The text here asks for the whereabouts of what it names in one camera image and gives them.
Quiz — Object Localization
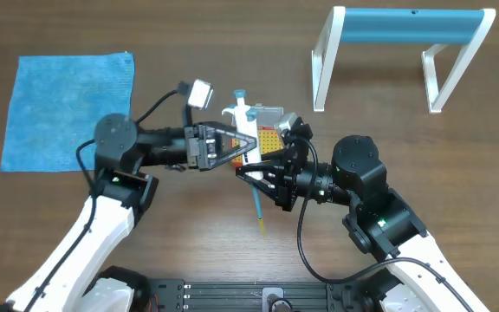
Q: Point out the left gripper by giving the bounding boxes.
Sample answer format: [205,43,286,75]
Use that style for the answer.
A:
[184,120,259,172]

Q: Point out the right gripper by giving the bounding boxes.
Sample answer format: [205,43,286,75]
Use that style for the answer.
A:
[235,142,320,213]

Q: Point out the white pipette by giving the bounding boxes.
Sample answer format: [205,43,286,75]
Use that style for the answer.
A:
[221,88,268,237]

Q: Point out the red and yellow tip box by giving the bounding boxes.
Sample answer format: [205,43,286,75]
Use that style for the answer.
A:
[230,103,286,169]

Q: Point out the blue cloth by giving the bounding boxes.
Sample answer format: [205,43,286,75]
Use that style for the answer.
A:
[0,51,137,173]

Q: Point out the white and blue stand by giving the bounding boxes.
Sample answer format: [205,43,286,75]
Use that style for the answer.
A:
[311,5,497,114]

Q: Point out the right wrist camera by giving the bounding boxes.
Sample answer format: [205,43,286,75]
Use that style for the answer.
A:
[273,112,299,136]

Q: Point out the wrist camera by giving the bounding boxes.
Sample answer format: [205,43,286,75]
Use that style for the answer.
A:
[273,112,299,136]
[186,78,215,110]

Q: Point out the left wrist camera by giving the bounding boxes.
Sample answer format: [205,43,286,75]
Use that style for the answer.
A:
[186,78,215,110]

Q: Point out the mounting rail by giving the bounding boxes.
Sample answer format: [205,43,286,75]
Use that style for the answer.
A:
[145,278,383,312]

